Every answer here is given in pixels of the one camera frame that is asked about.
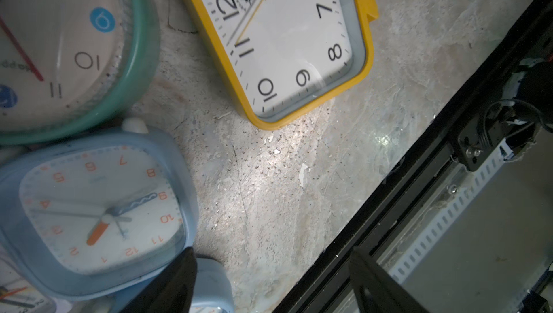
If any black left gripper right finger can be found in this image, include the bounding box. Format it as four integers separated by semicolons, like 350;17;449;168
349;248;429;313

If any yellow rectangular alarm clock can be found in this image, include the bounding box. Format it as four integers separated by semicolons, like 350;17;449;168
183;0;379;130

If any light blue square clock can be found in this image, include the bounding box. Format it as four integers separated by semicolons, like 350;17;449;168
1;118;199;301

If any green round alarm clock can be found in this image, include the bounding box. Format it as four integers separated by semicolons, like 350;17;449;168
1;0;160;145

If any small pink square clock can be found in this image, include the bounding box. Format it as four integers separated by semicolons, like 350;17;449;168
1;261;56;313

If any blue square alarm clock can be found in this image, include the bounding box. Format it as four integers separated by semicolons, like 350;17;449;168
107;257;236;313

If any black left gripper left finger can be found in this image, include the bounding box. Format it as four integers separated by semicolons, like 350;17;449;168
121;247;197;313

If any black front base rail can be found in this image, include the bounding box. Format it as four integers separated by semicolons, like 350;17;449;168
276;0;552;312

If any white slotted cable duct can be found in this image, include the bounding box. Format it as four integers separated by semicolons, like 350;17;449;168
380;139;514;284

